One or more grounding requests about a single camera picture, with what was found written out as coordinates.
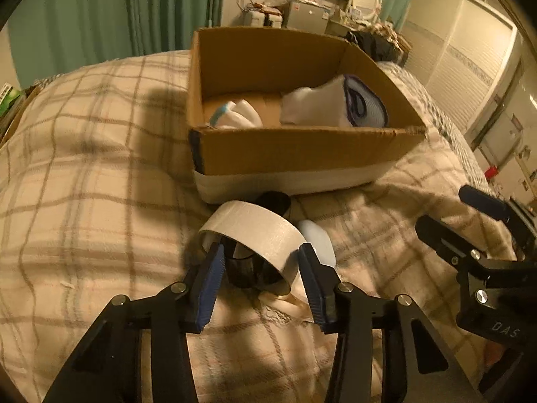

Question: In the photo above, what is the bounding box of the white side cabinet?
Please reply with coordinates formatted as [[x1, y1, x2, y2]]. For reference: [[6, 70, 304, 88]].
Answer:
[[473, 62, 537, 203]]

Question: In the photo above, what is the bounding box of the wide green curtain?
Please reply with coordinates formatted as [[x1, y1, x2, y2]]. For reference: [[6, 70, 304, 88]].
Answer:
[[7, 0, 228, 90]]

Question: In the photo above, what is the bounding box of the grey metal cabinet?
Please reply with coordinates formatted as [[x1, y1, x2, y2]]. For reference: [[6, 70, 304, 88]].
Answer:
[[283, 0, 341, 35]]

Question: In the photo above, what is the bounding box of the dark cloth bag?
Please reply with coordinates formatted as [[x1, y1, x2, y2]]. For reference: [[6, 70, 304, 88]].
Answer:
[[346, 29, 400, 62]]

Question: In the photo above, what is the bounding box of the grey checked bedsheet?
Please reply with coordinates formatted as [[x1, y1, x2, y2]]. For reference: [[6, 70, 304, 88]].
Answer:
[[377, 60, 492, 186]]

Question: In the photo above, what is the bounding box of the beige plaid blanket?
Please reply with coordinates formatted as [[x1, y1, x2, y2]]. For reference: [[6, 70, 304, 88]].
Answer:
[[0, 50, 518, 403]]

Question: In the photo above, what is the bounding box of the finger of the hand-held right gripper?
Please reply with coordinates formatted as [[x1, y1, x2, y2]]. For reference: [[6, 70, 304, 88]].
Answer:
[[414, 214, 537, 287], [458, 184, 537, 258]]

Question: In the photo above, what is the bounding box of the green book stack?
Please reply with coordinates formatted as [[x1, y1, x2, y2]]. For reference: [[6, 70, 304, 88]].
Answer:
[[0, 83, 27, 136]]

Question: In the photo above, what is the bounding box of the white sock with purple trim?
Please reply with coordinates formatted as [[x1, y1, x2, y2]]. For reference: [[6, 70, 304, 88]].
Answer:
[[280, 74, 389, 128]]

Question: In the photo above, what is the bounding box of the white tape roll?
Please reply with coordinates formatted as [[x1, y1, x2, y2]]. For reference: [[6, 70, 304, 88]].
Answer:
[[197, 200, 309, 297]]

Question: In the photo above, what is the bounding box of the white sock with blue stripe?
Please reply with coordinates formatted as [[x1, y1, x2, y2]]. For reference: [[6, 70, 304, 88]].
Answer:
[[205, 98, 264, 130]]

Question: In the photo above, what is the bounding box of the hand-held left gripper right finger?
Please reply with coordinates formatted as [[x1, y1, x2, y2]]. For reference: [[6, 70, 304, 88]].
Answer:
[[296, 242, 487, 403]]

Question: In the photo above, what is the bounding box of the cardboard box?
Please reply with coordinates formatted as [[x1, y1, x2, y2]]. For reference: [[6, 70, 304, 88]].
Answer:
[[187, 27, 429, 205]]

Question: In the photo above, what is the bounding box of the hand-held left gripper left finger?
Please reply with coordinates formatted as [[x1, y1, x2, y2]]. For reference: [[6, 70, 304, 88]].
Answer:
[[42, 242, 227, 403]]

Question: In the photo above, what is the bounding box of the white sliding wardrobe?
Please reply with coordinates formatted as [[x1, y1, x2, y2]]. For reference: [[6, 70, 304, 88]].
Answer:
[[402, 0, 519, 136]]

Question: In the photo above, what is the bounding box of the white storage box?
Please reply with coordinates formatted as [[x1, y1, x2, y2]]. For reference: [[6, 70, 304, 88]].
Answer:
[[247, 8, 286, 29]]

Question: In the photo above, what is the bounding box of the pale blue oval object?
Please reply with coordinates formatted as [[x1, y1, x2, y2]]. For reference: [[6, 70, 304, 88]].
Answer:
[[295, 219, 337, 268]]

